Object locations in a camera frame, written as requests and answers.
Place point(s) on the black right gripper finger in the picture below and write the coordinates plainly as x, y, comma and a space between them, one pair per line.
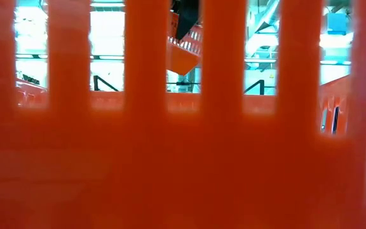
186, 19

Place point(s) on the orange plastic slotted basket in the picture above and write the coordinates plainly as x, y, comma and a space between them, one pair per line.
183, 60

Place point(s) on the red plastic slotted basket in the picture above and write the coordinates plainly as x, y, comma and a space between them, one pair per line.
145, 159

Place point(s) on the long horizontal crossbar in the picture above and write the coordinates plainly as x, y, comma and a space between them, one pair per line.
106, 57

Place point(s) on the black background rig frame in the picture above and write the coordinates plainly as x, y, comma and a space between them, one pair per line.
183, 83

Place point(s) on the silver spiral ceiling duct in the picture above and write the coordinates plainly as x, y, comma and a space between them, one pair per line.
267, 16

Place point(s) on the black frame wooden shelf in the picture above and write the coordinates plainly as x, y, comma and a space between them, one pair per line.
95, 84

